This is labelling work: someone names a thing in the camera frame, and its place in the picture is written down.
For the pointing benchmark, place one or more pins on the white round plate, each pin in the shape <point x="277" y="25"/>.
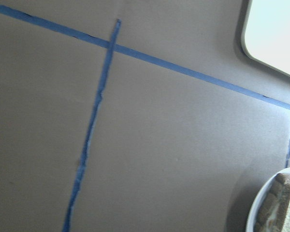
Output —
<point x="252" y="216"/>

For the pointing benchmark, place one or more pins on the toast with fried egg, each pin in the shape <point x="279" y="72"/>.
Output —
<point x="271" y="214"/>

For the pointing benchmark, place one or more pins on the cream bear tray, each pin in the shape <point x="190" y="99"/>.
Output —
<point x="265" y="36"/>

